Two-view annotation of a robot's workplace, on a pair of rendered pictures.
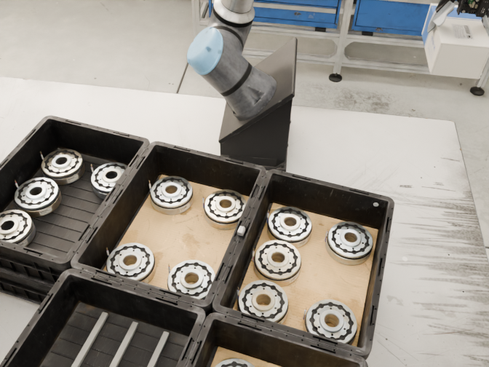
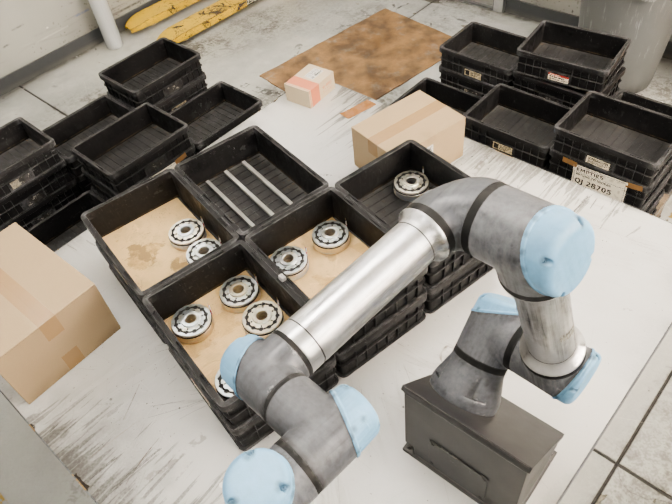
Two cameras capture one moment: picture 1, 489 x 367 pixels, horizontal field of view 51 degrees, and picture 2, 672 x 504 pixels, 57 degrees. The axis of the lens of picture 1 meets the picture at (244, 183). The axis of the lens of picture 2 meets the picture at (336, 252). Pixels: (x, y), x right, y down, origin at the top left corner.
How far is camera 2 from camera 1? 1.61 m
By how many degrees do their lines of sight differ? 77
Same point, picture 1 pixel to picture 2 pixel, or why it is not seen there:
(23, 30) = not seen: outside the picture
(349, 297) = (201, 355)
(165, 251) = (332, 263)
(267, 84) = (448, 383)
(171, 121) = not seen: hidden behind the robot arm
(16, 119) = (619, 245)
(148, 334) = not seen: hidden behind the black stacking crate
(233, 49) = (486, 333)
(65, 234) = (391, 215)
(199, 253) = (314, 282)
